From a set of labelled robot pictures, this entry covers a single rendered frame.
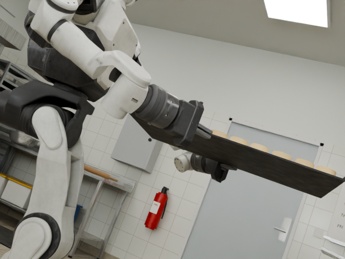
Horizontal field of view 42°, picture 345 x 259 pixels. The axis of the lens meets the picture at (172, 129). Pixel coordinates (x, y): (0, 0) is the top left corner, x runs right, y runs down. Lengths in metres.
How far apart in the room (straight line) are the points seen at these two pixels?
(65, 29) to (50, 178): 0.52
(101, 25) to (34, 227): 0.62
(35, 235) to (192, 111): 0.58
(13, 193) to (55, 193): 4.19
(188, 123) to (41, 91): 0.56
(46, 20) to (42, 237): 0.61
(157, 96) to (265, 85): 4.43
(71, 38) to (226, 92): 4.51
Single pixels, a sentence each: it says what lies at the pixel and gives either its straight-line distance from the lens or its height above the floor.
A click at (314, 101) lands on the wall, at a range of 5.29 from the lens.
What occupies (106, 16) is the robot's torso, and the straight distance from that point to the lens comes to 1.43.
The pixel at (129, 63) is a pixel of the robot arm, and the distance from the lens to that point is 1.02.
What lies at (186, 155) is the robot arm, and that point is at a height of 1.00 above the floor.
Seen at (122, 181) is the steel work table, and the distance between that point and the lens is 5.51.
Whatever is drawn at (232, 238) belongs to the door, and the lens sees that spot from 5.09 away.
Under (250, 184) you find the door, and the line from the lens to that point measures 5.14.
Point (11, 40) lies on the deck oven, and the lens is 5.29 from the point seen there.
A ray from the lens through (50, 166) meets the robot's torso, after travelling 1.40.
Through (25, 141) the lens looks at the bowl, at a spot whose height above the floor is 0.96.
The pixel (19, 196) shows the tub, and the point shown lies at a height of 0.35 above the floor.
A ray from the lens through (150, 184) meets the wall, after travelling 5.44.
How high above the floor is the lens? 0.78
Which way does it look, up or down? 10 degrees up
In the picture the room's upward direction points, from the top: 22 degrees clockwise
